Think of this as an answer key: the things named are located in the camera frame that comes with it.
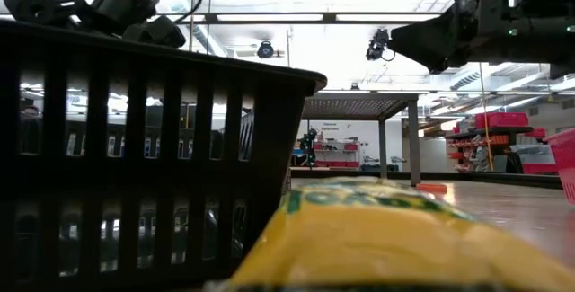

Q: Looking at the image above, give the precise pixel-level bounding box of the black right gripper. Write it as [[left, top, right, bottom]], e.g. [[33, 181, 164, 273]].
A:
[[388, 0, 575, 80]]

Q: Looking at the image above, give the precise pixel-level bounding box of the shelf unit with red bins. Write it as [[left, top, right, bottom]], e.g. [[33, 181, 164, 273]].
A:
[[313, 141, 361, 169]]

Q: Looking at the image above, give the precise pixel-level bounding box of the black round ceiling fixture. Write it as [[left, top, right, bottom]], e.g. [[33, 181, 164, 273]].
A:
[[256, 40, 275, 59]]

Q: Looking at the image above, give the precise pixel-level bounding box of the black overhead frame bar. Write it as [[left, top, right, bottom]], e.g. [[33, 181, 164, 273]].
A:
[[179, 12, 444, 25]]

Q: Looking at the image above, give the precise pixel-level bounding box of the black ceiling fixture with cable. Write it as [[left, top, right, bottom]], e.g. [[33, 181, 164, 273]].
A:
[[366, 28, 396, 63]]

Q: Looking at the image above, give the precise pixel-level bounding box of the black shelf rack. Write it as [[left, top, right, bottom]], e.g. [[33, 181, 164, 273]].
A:
[[444, 125, 535, 174]]

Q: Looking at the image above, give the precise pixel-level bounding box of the black plastic basket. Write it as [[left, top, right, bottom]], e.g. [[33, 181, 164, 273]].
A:
[[0, 19, 328, 287]]

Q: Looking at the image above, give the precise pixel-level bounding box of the black aluminium table frame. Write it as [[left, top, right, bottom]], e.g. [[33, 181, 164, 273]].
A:
[[290, 168, 562, 190]]

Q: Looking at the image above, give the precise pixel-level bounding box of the red storage bin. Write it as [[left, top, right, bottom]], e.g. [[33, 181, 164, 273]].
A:
[[474, 111, 530, 130]]

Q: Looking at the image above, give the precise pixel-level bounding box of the grey perforated metal shelf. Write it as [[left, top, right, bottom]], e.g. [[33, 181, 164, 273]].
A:
[[301, 92, 422, 188]]

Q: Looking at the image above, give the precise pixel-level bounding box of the red plastic basket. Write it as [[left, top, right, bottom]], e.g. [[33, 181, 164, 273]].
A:
[[543, 128, 575, 207]]

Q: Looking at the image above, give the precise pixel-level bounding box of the thin yellow pole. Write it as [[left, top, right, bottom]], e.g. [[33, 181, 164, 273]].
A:
[[478, 60, 495, 172]]

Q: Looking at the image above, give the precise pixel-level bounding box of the small yellow crayon box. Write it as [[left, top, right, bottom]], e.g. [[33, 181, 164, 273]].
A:
[[204, 175, 575, 292]]

